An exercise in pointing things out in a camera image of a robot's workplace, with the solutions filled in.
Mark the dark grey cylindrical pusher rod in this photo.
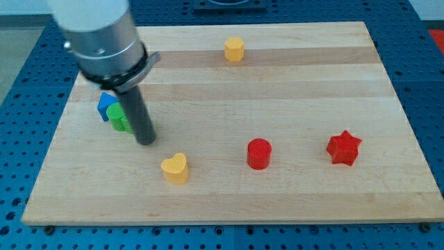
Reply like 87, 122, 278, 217
117, 86, 156, 145

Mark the green star block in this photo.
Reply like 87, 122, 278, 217
106, 102, 133, 134

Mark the red cylinder block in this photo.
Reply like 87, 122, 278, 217
247, 137, 272, 170

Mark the red star block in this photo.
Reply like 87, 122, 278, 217
326, 130, 362, 166

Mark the yellow hexagon block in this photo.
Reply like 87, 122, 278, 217
224, 37, 245, 63

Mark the yellow heart block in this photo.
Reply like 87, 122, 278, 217
161, 153, 189, 184

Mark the blue block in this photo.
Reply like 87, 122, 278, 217
96, 92, 118, 122

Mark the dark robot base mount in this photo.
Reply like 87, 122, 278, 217
192, 0, 268, 13

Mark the wooden board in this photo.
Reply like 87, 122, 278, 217
22, 22, 443, 226

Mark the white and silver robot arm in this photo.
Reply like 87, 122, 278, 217
46, 0, 160, 145

